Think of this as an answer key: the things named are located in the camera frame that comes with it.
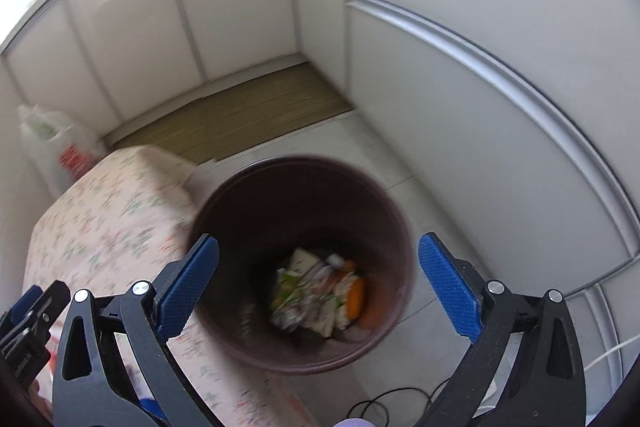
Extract white cable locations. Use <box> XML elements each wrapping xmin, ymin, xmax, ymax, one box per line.
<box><xmin>581</xmin><ymin>330</ymin><xmax>627</xmax><ymax>373</ymax></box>

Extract floral tablecloth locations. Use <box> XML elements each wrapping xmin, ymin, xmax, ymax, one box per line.
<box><xmin>23</xmin><ymin>145</ymin><xmax>316</xmax><ymax>426</ymax></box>

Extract black cable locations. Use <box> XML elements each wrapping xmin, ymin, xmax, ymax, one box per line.
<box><xmin>346</xmin><ymin>376</ymin><xmax>452</xmax><ymax>427</ymax></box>

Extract brown floor mat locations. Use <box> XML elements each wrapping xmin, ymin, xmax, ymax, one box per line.
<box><xmin>113</xmin><ymin>64</ymin><xmax>352</xmax><ymax>165</ymax></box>

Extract white sliding door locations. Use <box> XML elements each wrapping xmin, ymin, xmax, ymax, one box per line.
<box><xmin>348</xmin><ymin>0</ymin><xmax>639</xmax><ymax>293</ymax></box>

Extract white plastic shopping bag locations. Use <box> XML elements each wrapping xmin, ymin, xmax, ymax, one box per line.
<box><xmin>17</xmin><ymin>104</ymin><xmax>107</xmax><ymax>198</ymax></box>

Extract trash pile in bin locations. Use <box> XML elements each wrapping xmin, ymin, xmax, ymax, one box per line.
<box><xmin>270</xmin><ymin>248</ymin><xmax>366</xmax><ymax>338</ymax></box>

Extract brown trash bin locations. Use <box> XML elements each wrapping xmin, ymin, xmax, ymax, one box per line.
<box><xmin>190</xmin><ymin>155</ymin><xmax>414</xmax><ymax>375</ymax></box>

